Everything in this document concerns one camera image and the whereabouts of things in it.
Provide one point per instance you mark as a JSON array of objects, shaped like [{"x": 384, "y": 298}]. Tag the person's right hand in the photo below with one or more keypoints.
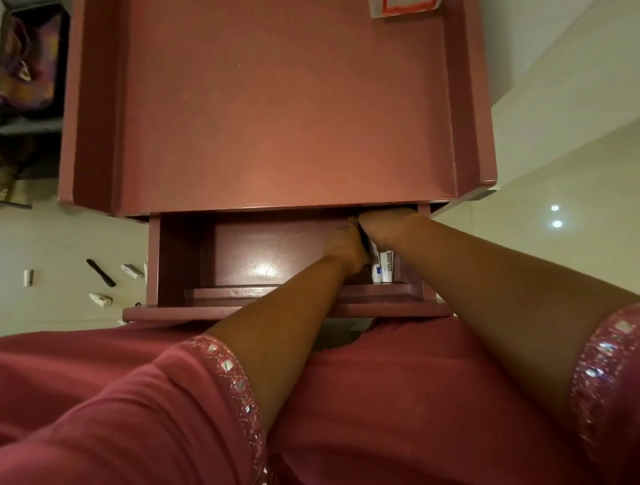
[{"x": 387, "y": 225}]

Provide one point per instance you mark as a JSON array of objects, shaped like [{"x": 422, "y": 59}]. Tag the person's left hand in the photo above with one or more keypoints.
[{"x": 347, "y": 250}]

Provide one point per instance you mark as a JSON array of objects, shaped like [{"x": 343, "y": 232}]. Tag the white tube with black cap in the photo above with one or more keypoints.
[{"x": 376, "y": 274}]

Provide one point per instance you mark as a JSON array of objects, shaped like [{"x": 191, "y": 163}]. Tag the small tubes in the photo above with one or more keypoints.
[{"x": 387, "y": 267}]

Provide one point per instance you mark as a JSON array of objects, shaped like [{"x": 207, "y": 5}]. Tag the red tray table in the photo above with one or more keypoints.
[{"x": 280, "y": 110}]

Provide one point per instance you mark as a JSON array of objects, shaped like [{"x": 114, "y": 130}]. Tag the short white tube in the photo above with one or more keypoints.
[{"x": 132, "y": 271}]

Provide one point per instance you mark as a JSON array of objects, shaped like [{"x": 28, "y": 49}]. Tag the clear plastic box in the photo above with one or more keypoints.
[{"x": 400, "y": 7}]

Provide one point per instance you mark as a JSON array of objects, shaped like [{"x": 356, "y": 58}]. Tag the white dropper bottle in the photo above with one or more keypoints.
[{"x": 100, "y": 300}]

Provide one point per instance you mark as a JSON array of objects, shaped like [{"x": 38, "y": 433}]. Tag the lone white battery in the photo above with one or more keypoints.
[{"x": 28, "y": 278}]

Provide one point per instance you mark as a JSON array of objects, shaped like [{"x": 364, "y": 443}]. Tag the black shoe rack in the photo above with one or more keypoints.
[{"x": 30, "y": 127}]

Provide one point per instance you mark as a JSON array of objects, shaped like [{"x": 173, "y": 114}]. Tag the purple orange checked cloth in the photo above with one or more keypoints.
[{"x": 30, "y": 65}]

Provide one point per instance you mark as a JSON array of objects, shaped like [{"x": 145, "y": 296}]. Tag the person's left forearm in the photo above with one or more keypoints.
[{"x": 290, "y": 340}]

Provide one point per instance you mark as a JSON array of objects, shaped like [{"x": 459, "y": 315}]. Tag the person's right forearm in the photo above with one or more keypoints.
[{"x": 500, "y": 310}]

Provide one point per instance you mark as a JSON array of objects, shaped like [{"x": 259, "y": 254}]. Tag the pink embroidered tunic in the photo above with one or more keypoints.
[{"x": 400, "y": 409}]

